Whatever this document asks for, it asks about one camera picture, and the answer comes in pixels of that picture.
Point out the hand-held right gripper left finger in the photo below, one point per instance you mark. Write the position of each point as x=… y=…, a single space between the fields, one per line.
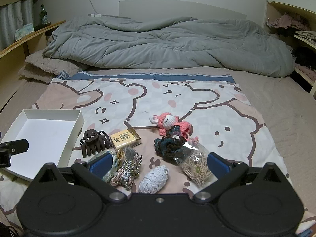
x=101 y=165

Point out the dark clothes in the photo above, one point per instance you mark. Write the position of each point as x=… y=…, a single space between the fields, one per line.
x=305 y=55

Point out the pink crochet doll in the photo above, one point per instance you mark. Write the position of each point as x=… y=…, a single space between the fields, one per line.
x=168 y=121

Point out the small yellow box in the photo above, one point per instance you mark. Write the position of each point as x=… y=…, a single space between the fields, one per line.
x=124 y=138

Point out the floral fabric pouch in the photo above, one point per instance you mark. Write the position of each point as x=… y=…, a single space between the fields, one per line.
x=112 y=171

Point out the wooden shelf unit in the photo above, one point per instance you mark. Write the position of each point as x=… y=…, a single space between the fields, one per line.
x=284 y=7

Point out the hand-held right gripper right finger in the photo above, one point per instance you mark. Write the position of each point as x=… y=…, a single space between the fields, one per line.
x=216 y=165

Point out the pink clothes pile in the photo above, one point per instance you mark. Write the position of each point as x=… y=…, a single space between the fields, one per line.
x=286 y=21

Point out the bear printed blanket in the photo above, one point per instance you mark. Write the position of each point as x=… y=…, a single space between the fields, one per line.
x=197 y=98

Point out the white power plug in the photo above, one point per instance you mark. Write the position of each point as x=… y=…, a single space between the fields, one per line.
x=95 y=15

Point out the grey curtain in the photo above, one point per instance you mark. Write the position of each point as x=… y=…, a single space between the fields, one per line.
x=14 y=22

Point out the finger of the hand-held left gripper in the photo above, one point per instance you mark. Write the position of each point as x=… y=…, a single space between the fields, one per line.
x=14 y=147

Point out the brown hair claw clip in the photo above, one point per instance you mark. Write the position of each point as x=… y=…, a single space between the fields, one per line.
x=92 y=141

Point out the white cardboard box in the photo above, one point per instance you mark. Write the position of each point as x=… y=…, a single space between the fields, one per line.
x=44 y=133

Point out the wooden bedside ledge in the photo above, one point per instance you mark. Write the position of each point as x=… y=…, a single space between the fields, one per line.
x=37 y=33

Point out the folded beige clothes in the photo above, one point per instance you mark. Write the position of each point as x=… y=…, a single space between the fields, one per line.
x=306 y=37

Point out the tissue box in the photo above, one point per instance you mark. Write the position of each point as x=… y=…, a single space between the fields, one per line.
x=24 y=30

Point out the grey duvet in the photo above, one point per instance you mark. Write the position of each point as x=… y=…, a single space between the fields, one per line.
x=160 y=44

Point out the beige fuzzy blanket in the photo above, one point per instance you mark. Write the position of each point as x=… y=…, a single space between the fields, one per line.
x=47 y=65

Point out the green glass bottle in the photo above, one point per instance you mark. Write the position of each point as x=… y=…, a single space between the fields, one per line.
x=43 y=16

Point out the folded pink clothes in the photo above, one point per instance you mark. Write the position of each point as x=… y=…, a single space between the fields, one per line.
x=308 y=72

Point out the dark crochet scrunchie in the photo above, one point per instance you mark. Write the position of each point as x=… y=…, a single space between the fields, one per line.
x=167 y=147

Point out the white crochet ball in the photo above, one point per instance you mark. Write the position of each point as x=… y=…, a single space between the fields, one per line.
x=153 y=180

